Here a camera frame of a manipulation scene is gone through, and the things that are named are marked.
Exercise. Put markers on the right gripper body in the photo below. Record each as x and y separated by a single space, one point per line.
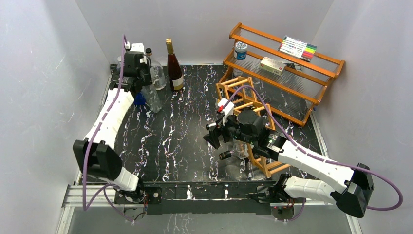
229 129

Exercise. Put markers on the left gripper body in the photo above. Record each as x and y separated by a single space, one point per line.
145 75

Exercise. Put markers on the clear glass bottle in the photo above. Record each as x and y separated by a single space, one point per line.
157 73

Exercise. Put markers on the clear bottle bottom rack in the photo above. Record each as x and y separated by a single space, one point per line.
152 98

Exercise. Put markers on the clear bottle rack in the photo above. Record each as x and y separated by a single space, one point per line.
152 98
240 150

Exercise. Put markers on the dark red wine bottle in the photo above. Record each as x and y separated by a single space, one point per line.
174 70

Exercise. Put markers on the blue square bottle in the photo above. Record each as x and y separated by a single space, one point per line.
139 100

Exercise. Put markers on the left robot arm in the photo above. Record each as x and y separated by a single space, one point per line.
95 153

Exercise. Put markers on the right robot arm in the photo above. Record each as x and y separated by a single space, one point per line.
349 189

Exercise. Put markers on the clear bottle lower rack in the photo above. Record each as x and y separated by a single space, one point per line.
240 150

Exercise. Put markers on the light wooden wine rack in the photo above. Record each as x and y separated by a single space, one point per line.
256 125

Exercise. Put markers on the small clear plastic bottle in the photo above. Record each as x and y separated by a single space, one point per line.
237 73

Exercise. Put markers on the green white box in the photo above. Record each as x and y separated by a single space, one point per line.
273 66

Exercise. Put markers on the blue white jar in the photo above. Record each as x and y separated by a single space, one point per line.
240 50

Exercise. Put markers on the orange wooden shelf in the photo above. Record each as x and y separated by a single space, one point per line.
301 86

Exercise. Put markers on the marker pen pack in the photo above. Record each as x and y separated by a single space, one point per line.
297 48

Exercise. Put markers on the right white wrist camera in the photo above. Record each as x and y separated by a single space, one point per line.
225 108

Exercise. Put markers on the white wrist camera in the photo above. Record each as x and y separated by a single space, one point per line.
134 47
225 108

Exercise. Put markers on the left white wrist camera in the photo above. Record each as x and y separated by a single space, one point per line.
134 47

